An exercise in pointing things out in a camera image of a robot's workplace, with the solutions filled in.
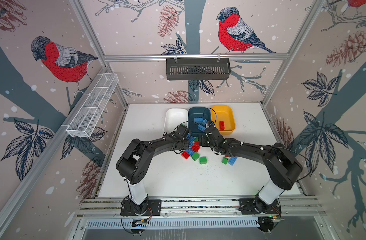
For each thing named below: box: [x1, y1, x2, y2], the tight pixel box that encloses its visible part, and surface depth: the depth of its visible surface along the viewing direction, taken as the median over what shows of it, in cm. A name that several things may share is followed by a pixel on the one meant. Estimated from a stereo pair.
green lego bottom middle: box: [191, 152, 200, 161], surface depth 92 cm
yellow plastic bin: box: [211, 105, 236, 136], surface depth 110 cm
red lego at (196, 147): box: [191, 141, 200, 153], surface depth 97 cm
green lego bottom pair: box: [199, 156, 208, 165], surface depth 92 cm
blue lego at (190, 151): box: [186, 147, 195, 156], surface depth 95 cm
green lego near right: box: [221, 156, 229, 165], surface depth 90 cm
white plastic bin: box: [163, 108, 189, 135], surface depth 113 cm
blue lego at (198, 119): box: [194, 117, 203, 123], surface depth 109 cm
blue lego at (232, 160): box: [228, 156, 238, 166], surface depth 90 cm
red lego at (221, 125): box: [219, 121, 225, 130], surface depth 109 cm
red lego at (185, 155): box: [181, 151, 190, 160], surface depth 93 cm
